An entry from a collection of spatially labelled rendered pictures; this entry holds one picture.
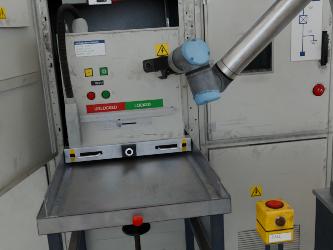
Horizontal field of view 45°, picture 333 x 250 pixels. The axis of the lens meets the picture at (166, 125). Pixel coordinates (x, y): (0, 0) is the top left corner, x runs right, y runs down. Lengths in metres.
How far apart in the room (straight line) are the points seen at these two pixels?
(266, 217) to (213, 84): 0.47
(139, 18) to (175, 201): 1.57
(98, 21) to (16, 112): 1.11
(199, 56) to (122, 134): 0.56
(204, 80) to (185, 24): 0.60
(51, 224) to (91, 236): 0.80
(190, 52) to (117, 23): 1.36
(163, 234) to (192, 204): 0.83
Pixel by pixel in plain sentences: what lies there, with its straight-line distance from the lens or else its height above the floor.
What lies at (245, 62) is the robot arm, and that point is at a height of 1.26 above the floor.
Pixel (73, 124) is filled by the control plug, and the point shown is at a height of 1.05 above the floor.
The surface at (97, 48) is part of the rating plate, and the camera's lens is 1.65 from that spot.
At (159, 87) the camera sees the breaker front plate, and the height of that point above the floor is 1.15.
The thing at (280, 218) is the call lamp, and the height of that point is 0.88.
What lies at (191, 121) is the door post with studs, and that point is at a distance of 1.94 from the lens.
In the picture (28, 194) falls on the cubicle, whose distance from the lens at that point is 2.03.
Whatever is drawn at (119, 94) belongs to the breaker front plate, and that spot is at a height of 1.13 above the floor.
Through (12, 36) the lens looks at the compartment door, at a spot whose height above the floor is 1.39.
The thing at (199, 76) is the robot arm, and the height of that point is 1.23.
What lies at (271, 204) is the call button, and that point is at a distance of 1.16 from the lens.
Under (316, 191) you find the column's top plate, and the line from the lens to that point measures 1.66.
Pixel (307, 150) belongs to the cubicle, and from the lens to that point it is 2.16.
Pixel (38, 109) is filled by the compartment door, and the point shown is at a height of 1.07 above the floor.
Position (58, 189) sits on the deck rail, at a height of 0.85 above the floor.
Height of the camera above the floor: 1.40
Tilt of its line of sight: 14 degrees down
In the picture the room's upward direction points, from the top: 3 degrees counter-clockwise
